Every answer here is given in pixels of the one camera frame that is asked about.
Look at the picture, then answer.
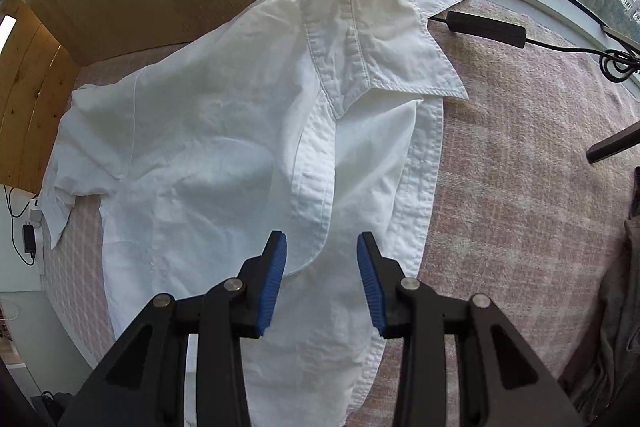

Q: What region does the black power adapter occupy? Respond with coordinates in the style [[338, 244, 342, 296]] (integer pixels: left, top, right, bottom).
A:
[[445, 10, 527, 49]]

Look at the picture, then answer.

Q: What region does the pink plaid blanket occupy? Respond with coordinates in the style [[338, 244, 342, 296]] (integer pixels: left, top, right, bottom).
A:
[[37, 0, 640, 427]]

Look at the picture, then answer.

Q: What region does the pine plank panel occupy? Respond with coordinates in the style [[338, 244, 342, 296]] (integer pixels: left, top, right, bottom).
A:
[[0, 2, 83, 195]]

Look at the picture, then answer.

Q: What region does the brown garment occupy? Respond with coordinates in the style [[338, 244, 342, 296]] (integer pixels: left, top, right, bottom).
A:
[[557, 167, 640, 423]]

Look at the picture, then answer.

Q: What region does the black adapter cable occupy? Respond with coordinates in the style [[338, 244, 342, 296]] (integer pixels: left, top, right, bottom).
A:
[[525, 38, 640, 82]]

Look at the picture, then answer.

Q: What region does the white shirt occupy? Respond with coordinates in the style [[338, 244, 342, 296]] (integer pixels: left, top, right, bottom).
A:
[[37, 0, 471, 418]]

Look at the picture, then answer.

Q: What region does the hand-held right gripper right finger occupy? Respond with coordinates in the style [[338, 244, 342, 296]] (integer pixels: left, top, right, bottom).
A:
[[356, 231, 586, 427]]

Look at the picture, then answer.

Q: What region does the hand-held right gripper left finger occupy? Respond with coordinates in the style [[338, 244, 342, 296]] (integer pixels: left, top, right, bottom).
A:
[[59, 229, 288, 427]]

